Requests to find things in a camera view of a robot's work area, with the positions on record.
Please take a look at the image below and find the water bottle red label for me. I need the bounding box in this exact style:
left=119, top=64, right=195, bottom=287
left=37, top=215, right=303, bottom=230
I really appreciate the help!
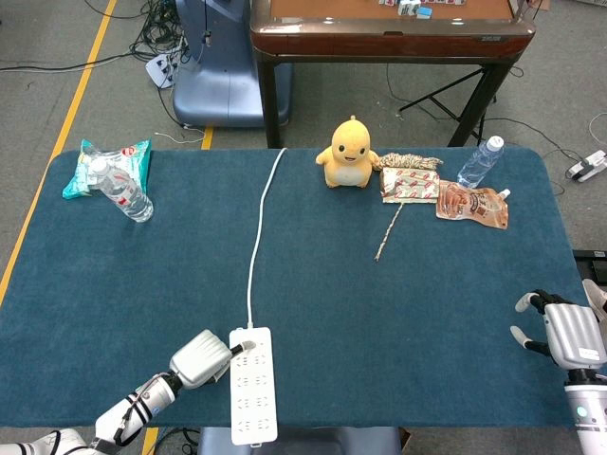
left=89, top=157, right=155, bottom=224

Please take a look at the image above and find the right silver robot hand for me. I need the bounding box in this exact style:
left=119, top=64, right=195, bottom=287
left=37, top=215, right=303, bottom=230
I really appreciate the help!
left=509, top=289, right=607, bottom=371

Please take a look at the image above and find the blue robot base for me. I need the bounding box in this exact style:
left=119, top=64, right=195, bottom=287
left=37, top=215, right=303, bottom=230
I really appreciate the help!
left=172, top=0, right=294, bottom=128

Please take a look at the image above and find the braided beige rope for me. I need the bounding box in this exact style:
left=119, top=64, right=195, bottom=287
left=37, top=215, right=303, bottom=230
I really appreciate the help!
left=373, top=152, right=445, bottom=263

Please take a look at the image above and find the water bottle blue label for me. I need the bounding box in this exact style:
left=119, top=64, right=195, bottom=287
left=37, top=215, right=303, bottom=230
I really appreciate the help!
left=456, top=135, right=506, bottom=190

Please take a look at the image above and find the red white snack packet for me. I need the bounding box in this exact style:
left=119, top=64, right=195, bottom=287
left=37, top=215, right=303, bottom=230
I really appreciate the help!
left=378, top=166, right=442, bottom=206

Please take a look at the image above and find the white floor socket with plugs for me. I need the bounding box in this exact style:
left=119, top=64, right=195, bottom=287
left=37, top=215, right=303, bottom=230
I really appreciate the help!
left=564, top=150, right=607, bottom=182

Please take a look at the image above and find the white floor power strip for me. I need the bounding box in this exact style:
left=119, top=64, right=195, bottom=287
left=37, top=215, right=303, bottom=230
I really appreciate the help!
left=144, top=52, right=179, bottom=90

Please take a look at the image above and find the brown mahjong table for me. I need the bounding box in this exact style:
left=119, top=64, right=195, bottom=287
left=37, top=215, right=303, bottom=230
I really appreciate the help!
left=249, top=0, right=537, bottom=149

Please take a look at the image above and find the brown spouted food pouch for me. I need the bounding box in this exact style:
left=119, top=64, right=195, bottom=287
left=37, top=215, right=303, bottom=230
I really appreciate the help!
left=434, top=179, right=512, bottom=231

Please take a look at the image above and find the blue table cloth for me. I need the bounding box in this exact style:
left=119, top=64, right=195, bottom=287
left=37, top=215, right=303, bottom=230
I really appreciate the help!
left=0, top=147, right=592, bottom=430

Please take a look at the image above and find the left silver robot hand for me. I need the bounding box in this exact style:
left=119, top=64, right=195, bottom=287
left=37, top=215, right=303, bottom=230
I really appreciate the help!
left=169, top=329, right=255, bottom=391

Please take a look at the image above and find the yellow plush toy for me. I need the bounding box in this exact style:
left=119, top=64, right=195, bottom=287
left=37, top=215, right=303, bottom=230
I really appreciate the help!
left=315, top=115, right=382, bottom=190

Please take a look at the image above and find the black box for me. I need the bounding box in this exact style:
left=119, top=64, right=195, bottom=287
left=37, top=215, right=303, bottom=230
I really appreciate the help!
left=572, top=249, right=607, bottom=285

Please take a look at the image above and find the white power cord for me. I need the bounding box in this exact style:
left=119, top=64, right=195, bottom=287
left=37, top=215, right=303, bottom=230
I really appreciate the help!
left=245, top=147, right=289, bottom=331

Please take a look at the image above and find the black floor cable bundle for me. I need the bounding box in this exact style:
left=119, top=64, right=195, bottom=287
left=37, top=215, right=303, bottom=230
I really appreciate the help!
left=127, top=0, right=191, bottom=63

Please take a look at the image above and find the teal snack bag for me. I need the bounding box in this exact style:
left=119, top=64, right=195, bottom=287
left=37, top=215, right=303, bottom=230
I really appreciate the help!
left=62, top=138, right=153, bottom=200

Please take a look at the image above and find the beige shoe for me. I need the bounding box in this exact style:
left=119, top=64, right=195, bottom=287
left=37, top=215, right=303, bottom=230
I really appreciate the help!
left=581, top=278, right=607, bottom=323

